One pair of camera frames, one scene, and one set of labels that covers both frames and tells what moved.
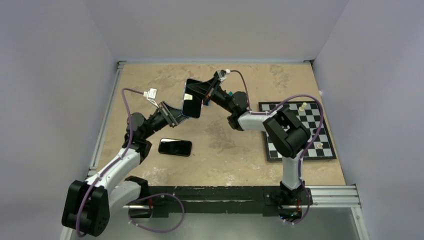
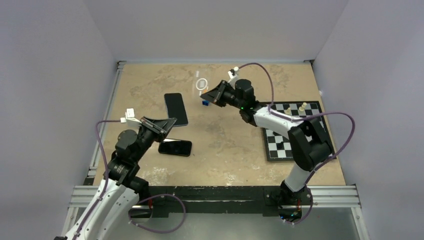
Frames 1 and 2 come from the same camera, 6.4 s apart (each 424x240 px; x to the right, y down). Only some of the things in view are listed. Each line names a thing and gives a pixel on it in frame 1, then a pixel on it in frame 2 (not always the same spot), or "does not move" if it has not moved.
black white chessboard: (321, 147) does not move
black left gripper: (172, 114) to (156, 126)
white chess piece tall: (302, 108) does not move
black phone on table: (175, 146) does not move
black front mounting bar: (163, 200) does not move
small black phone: (192, 101) to (176, 108)
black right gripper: (207, 88) to (215, 95)
